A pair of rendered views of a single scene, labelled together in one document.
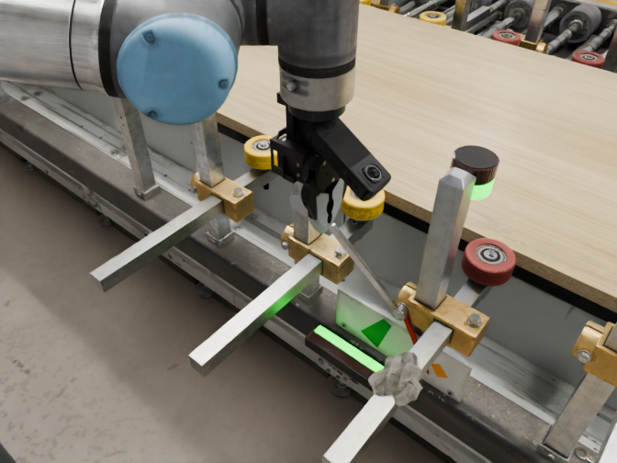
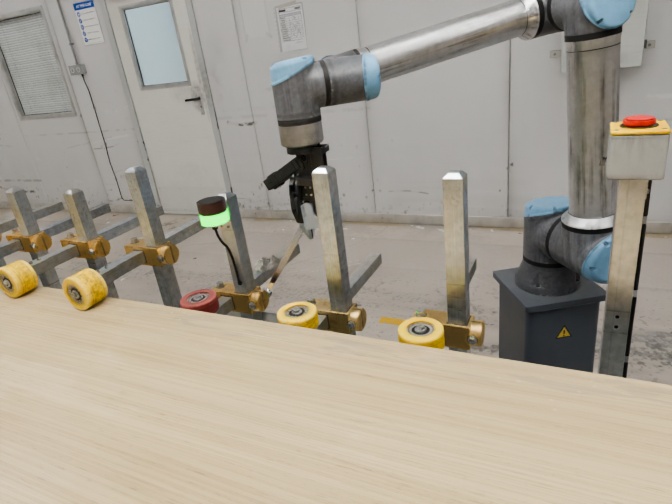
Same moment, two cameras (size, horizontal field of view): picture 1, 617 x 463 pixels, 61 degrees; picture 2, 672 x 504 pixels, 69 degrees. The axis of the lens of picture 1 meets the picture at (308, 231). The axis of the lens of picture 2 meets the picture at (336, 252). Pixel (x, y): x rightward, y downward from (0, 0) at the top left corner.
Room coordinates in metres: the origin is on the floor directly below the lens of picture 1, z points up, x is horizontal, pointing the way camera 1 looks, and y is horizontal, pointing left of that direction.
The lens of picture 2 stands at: (1.61, -0.17, 1.38)
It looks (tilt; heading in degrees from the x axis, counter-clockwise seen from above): 23 degrees down; 169
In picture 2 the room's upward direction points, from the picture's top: 8 degrees counter-clockwise
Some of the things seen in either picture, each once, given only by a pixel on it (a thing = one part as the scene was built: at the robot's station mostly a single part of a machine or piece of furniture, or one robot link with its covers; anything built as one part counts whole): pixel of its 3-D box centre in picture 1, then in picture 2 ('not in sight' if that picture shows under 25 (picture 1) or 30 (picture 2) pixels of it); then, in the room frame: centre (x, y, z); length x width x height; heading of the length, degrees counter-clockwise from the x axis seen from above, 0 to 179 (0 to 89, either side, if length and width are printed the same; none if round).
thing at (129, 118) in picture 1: (126, 110); (618, 307); (1.03, 0.40, 0.93); 0.05 x 0.05 x 0.45; 50
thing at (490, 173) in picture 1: (474, 164); (211, 205); (0.58, -0.22, 1.10); 0.06 x 0.06 x 0.02
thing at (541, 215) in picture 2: not in sight; (552, 227); (0.41, 0.73, 0.79); 0.17 x 0.15 x 0.18; 1
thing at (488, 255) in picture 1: (483, 276); (203, 317); (0.61, -0.29, 0.85); 0.08 x 0.08 x 0.11
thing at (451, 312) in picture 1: (441, 314); (239, 298); (0.53, -0.21, 0.85); 0.14 x 0.06 x 0.05; 50
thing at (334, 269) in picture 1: (316, 251); (333, 315); (0.69, -0.01, 0.83); 0.14 x 0.06 x 0.05; 50
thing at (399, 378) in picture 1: (401, 373); (265, 261); (0.41, -0.13, 0.87); 0.09 x 0.07 x 0.02; 140
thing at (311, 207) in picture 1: (315, 190); not in sight; (0.56, -0.01, 1.07); 0.05 x 0.02 x 0.09; 140
